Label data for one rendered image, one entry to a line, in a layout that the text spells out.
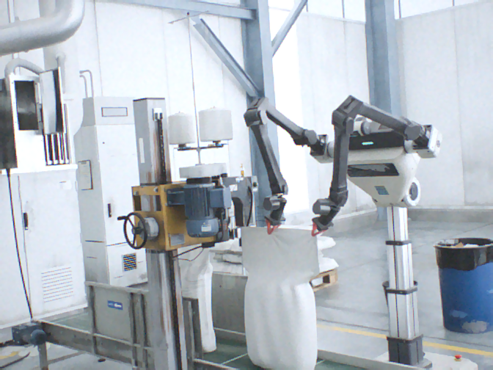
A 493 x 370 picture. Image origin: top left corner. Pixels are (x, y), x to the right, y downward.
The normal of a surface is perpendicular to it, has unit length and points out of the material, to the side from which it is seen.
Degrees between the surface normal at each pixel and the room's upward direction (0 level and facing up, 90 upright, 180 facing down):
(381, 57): 90
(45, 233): 90
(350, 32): 90
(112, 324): 90
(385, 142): 130
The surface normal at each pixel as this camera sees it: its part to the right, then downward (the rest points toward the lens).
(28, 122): -0.69, 0.09
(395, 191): -0.48, 0.71
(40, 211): 0.72, -0.02
